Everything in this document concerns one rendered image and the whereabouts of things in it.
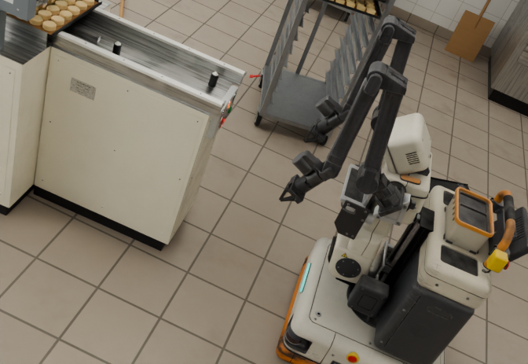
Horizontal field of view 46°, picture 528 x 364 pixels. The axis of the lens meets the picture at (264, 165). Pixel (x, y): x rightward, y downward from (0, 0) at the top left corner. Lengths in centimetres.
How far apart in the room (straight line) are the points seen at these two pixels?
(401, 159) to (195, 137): 83
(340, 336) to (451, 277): 56
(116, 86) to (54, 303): 92
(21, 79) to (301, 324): 145
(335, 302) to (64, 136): 137
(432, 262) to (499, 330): 132
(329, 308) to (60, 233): 126
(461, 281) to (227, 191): 155
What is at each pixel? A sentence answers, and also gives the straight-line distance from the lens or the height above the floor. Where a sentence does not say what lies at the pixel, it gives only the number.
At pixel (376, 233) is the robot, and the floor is 69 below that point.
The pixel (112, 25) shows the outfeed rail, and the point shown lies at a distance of 284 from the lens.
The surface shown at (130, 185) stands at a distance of 282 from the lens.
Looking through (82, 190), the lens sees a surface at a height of 18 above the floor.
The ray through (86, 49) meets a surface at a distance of 259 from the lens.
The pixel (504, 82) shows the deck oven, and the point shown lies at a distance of 578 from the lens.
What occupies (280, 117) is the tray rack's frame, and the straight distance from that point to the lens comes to 394.
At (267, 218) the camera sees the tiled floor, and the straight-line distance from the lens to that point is 340.
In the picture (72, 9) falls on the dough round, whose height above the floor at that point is 92.
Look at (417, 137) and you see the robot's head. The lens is 224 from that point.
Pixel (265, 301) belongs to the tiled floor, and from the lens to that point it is 300.
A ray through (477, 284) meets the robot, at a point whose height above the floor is 81.
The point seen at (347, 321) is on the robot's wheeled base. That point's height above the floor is 28.
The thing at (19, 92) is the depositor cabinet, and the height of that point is 71.
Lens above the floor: 220
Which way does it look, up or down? 36 degrees down
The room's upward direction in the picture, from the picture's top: 22 degrees clockwise
